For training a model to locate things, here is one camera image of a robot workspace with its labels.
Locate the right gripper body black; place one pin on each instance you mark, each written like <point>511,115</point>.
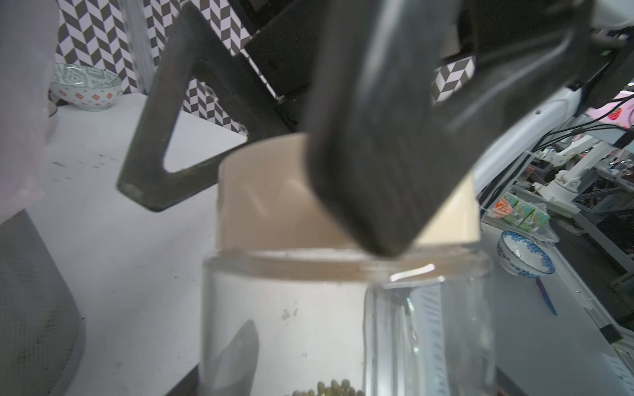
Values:
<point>283,46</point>

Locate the glass jar with beans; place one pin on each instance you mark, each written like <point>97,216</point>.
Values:
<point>335,321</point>

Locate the cream lid of jar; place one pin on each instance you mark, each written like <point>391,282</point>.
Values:
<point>265,201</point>

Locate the green patterned small bowl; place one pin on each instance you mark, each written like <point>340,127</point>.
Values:
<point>84,87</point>

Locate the small juice cartons outside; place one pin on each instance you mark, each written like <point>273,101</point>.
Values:
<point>519,213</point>

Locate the blue patterned bowl outside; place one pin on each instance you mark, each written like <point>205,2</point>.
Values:
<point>521,257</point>

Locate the grey mesh trash bin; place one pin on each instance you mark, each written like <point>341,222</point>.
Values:
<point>42,331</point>

